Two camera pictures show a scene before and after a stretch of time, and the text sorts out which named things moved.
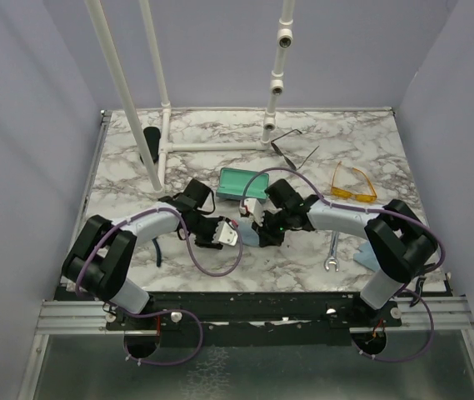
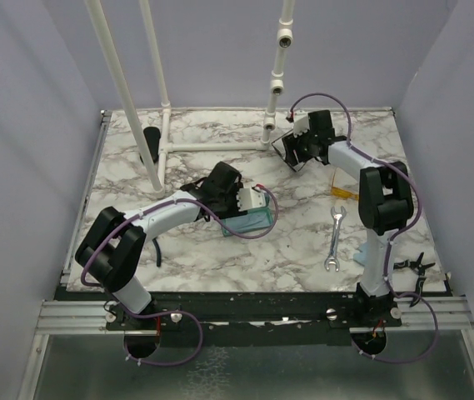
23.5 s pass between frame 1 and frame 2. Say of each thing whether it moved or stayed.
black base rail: stayed
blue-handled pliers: stayed
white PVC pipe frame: stayed
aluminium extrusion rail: stayed
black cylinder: stayed
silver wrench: stayed
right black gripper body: moved
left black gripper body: moved
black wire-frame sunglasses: stayed
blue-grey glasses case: moved
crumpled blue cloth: stayed
